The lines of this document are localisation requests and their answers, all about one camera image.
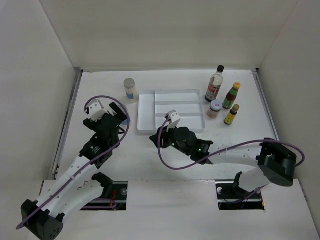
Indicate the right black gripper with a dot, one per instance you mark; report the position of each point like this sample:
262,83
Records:
164,135

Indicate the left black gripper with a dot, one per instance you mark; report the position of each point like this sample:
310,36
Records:
93,124

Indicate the blue label spice jar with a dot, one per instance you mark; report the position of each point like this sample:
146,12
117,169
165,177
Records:
130,89

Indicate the tall dark soy sauce bottle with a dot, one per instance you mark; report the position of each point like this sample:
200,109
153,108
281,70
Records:
215,84

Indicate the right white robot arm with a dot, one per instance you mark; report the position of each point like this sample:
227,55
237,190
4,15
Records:
272,162

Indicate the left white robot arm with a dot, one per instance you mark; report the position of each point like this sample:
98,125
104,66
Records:
83,182

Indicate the white divided organizer tray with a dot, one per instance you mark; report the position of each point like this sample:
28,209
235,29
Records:
154,104

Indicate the red lid pink jar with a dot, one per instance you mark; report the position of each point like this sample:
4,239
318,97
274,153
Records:
214,109

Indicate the small yellow label bottle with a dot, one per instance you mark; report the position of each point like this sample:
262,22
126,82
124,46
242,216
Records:
229,119

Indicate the red cap chili sauce bottle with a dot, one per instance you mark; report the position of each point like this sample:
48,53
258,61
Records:
231,96

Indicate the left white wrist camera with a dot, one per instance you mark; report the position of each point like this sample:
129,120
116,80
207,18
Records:
96,110

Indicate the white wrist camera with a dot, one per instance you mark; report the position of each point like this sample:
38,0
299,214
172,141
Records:
96,110
173,119

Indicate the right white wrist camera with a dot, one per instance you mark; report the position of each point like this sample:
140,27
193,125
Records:
173,119

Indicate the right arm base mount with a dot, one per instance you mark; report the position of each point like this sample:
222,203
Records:
231,197

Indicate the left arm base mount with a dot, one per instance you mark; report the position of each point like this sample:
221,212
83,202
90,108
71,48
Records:
114,195

